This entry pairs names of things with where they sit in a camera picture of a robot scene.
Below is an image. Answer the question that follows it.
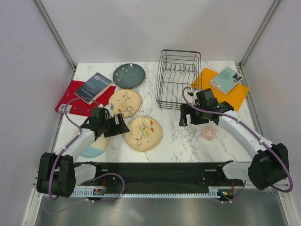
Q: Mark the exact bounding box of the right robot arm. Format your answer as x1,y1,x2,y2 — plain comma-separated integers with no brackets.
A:
179,87,293,193

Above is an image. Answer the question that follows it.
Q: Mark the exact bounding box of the dark blue book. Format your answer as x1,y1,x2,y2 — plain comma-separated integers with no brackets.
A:
74,73,113,105

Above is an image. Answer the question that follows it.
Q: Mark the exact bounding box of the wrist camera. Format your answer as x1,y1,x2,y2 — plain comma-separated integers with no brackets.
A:
188,89,200,106
98,104,114,119

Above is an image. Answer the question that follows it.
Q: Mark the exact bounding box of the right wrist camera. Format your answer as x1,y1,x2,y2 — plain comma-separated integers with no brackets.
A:
188,89,200,106

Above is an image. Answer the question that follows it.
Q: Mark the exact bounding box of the white slotted cable duct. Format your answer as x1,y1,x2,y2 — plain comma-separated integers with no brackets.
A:
71,187,221,199

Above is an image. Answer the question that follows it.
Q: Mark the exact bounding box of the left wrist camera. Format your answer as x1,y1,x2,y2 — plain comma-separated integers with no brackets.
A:
98,104,114,119

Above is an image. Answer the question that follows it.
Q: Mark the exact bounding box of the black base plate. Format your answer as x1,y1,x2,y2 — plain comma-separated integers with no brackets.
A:
83,162,243,194

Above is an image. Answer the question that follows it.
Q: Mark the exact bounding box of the dark teal ceramic plate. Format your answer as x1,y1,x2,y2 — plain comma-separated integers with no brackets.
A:
112,63,146,89

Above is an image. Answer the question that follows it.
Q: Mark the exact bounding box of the beige and blue plate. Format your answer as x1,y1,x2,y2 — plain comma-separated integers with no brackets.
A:
81,135,111,158

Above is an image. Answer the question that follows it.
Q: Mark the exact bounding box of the red notebook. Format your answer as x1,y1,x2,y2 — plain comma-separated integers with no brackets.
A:
55,80,116,117

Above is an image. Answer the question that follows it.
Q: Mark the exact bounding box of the black wire dish rack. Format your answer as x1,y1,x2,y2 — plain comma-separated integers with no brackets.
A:
155,49,201,110

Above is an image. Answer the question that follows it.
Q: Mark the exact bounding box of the orange translucent cutting mat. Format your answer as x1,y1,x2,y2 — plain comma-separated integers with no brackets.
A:
191,67,250,111

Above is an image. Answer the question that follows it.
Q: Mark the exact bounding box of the beige bird plate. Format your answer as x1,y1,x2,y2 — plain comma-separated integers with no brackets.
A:
124,116,163,152
109,89,142,117

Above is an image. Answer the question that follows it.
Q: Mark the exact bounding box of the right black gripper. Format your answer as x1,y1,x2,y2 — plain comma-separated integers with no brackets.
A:
179,103,209,126

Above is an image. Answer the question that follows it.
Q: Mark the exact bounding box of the pink cube power adapter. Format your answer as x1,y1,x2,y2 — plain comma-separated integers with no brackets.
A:
201,125,216,141

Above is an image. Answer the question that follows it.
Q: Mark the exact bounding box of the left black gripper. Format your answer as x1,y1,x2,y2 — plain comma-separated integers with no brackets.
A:
100,113,129,137

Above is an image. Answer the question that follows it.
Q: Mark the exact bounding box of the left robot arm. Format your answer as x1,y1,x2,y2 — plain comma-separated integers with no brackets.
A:
36,106,130,201

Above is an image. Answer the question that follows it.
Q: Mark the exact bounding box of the light teal paperback book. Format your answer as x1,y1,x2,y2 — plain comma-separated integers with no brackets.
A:
209,67,244,95

